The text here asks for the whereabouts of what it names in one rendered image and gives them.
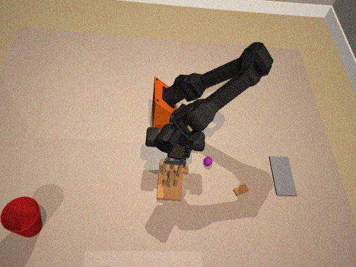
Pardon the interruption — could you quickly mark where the purple ball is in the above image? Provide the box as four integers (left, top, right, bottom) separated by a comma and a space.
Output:
204, 157, 212, 166

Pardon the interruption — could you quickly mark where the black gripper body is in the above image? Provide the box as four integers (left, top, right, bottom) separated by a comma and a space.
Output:
145, 127, 205, 151

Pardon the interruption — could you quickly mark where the red cup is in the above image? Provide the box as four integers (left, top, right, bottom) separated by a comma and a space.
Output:
0, 197, 42, 237

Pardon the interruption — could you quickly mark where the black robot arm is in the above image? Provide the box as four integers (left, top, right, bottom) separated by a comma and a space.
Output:
154, 42, 273, 160

